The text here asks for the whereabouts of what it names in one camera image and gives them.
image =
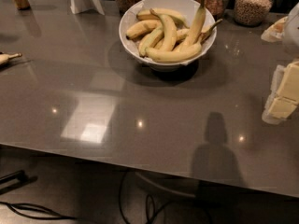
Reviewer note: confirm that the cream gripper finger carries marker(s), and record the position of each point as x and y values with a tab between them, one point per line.
277	109

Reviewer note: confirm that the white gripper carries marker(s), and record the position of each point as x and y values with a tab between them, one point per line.
292	32

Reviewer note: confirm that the front curved yellow banana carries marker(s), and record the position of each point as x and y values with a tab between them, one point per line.
181	55

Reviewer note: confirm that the curved yellow banana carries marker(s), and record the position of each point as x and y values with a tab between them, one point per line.
181	55
170	30

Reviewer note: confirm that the hidden center yellow banana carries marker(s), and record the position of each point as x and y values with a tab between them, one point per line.
181	34

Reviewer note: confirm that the middle curved yellow banana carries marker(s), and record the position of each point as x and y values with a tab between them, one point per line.
170	30

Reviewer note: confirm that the white ceramic bowl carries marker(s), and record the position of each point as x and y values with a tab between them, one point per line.
187	8

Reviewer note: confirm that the right glass jar of beans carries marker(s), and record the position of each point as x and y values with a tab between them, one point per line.
251	12

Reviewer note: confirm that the round table base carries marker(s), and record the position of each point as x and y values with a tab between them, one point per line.
170	186

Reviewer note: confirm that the black bar on floor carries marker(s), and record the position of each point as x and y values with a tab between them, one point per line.
14	181

